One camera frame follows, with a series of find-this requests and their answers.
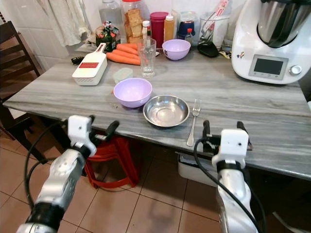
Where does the silver metal fork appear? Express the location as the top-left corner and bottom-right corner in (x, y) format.
(186, 99), (202, 147)

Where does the red plastic stool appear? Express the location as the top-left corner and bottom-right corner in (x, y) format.
(83, 135), (139, 190)

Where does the white plastic bin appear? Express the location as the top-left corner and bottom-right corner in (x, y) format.
(177, 153), (219, 187)

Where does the large purple plastic bowl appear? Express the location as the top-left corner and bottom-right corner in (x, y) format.
(113, 78), (153, 108)

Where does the stainless steel deep plate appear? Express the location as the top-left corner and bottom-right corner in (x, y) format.
(143, 95), (190, 128)

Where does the white grater with red blade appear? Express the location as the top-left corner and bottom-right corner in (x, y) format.
(72, 43), (107, 86)

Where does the small container with green lid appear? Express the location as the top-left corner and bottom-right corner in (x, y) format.
(112, 67), (134, 84)

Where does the orange carrot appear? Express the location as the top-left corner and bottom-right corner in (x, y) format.
(111, 48), (140, 60)
(116, 43), (139, 54)
(106, 52), (141, 66)

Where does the clear drinking glass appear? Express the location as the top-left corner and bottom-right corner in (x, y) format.
(137, 38), (157, 78)

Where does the white food processor with screen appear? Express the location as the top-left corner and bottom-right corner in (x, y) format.
(231, 0), (311, 84)

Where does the black pouch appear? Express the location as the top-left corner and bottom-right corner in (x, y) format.
(197, 41), (219, 58)

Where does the small purple plastic bowl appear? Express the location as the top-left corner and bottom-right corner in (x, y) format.
(162, 39), (191, 61)

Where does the small red-capped bottle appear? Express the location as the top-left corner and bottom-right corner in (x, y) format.
(185, 28), (195, 45)

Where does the glass jar with utensils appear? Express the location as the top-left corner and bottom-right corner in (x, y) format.
(198, 12), (231, 49)

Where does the hanging pale cloth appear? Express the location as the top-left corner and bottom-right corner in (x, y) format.
(36, 0), (90, 48)

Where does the red-lidded jar of crackers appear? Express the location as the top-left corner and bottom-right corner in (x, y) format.
(121, 0), (149, 44)

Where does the small white-capped sauce bottle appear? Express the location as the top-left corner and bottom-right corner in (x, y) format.
(142, 20), (151, 40)

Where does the clear plastic bottle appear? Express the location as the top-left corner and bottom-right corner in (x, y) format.
(99, 0), (123, 27)

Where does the yellow squeeze bottle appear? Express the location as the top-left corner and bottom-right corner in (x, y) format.
(164, 14), (175, 42)

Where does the clear jar with blue contents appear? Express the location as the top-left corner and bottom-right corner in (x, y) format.
(176, 12), (199, 42)

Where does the magenta plastic tumbler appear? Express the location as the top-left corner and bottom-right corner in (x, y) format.
(150, 12), (169, 48)

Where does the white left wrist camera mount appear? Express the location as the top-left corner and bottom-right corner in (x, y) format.
(68, 115), (97, 146)

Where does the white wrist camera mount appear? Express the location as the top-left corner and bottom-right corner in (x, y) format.
(216, 129), (249, 163)
(68, 115), (97, 146)

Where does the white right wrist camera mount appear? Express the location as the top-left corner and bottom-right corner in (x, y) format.
(216, 129), (249, 163)

